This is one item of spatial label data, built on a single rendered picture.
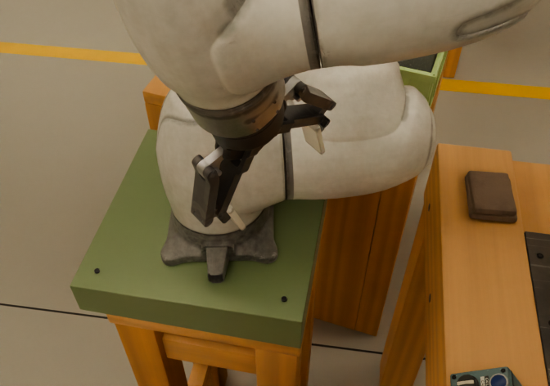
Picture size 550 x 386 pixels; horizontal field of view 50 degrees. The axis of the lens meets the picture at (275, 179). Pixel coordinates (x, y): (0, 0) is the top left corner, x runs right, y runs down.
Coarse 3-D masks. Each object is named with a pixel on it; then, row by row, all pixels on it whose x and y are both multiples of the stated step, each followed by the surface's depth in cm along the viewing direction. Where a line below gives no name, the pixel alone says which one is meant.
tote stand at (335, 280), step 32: (160, 96) 143; (384, 192) 139; (352, 224) 151; (384, 224) 147; (320, 256) 166; (352, 256) 161; (384, 256) 156; (320, 288) 177; (352, 288) 171; (384, 288) 166; (352, 320) 183
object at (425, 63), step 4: (424, 56) 138; (428, 56) 137; (432, 56) 137; (408, 60) 139; (412, 60) 139; (416, 60) 139; (420, 60) 138; (424, 60) 138; (428, 60) 138; (432, 60) 137; (400, 64) 140; (404, 64) 140; (408, 64) 140; (412, 64) 139; (416, 64) 139; (420, 64) 139; (424, 64) 138; (428, 64) 138; (432, 64) 138; (412, 68) 140; (416, 68) 139; (420, 68) 139; (424, 68) 139; (428, 68) 138
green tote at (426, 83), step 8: (440, 56) 124; (440, 64) 125; (400, 72) 121; (408, 72) 121; (416, 72) 120; (424, 72) 120; (432, 72) 120; (440, 72) 142; (408, 80) 122; (416, 80) 122; (424, 80) 121; (432, 80) 120; (424, 88) 122; (432, 88) 127; (432, 96) 138
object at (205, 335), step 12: (324, 216) 109; (312, 288) 101; (120, 324) 97; (132, 324) 96; (144, 324) 95; (156, 324) 94; (192, 336) 95; (204, 336) 94; (216, 336) 93; (228, 336) 93; (264, 348) 93; (276, 348) 92; (288, 348) 92; (300, 348) 92
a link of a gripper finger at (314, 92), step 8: (288, 80) 59; (296, 88) 59; (304, 88) 59; (312, 88) 64; (304, 96) 60; (312, 96) 61; (320, 96) 63; (312, 104) 63; (320, 104) 64; (328, 104) 66
